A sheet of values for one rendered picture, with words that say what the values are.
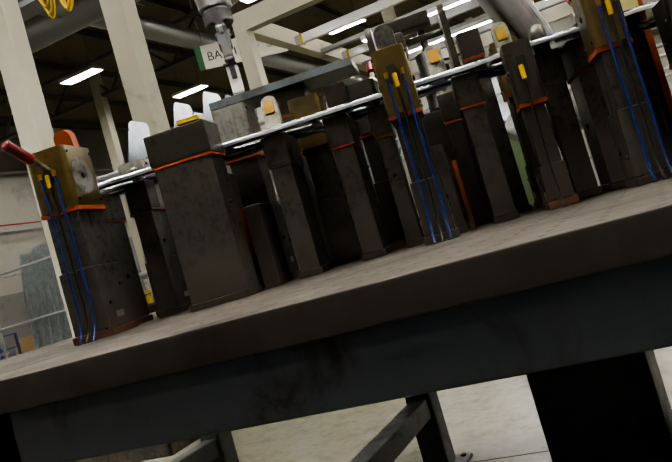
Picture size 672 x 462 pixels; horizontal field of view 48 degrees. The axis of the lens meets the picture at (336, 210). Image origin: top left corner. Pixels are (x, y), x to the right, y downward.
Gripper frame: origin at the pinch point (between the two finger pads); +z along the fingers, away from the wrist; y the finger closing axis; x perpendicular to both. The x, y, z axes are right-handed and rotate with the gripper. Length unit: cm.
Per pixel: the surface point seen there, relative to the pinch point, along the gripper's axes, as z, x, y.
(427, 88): 20, 37, 40
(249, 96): 5.0, 2.2, 8.0
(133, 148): -80, -98, -441
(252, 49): -184, 25, -616
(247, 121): 13.6, 0.0, 22.9
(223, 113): 10.2, -4.6, 21.9
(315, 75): 5.2, 18.7, 12.1
